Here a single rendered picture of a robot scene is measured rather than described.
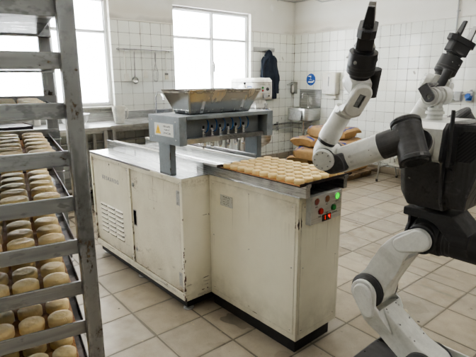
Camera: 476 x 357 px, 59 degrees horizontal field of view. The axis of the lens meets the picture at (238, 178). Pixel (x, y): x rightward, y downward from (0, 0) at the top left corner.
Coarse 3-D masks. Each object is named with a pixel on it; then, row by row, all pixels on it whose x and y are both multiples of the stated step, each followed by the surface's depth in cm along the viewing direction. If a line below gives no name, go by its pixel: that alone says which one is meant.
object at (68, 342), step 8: (72, 336) 99; (48, 344) 99; (56, 344) 96; (64, 344) 97; (72, 344) 99; (16, 352) 93; (24, 352) 94; (32, 352) 94; (40, 352) 95; (48, 352) 96; (56, 352) 93; (64, 352) 93; (72, 352) 93
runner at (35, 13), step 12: (0, 0) 70; (12, 0) 71; (24, 0) 72; (36, 0) 72; (48, 0) 73; (0, 12) 70; (12, 12) 71; (24, 12) 72; (36, 12) 73; (48, 12) 74
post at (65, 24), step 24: (72, 0) 72; (72, 24) 73; (72, 48) 74; (72, 72) 75; (72, 96) 76; (72, 120) 76; (72, 144) 77; (72, 168) 78; (72, 192) 81; (96, 264) 84; (96, 288) 85; (96, 312) 86; (96, 336) 87
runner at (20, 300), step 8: (80, 280) 86; (48, 288) 83; (56, 288) 84; (64, 288) 85; (72, 288) 86; (80, 288) 86; (8, 296) 80; (16, 296) 81; (24, 296) 81; (32, 296) 82; (40, 296) 83; (48, 296) 84; (56, 296) 84; (64, 296) 85; (0, 304) 80; (8, 304) 80; (16, 304) 81; (24, 304) 82; (32, 304) 82; (0, 312) 80
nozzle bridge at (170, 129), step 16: (240, 112) 255; (256, 112) 261; (272, 112) 270; (160, 128) 240; (176, 128) 227; (192, 128) 241; (208, 128) 249; (240, 128) 266; (256, 128) 275; (272, 128) 273; (160, 144) 243; (176, 144) 230; (256, 144) 281; (160, 160) 246
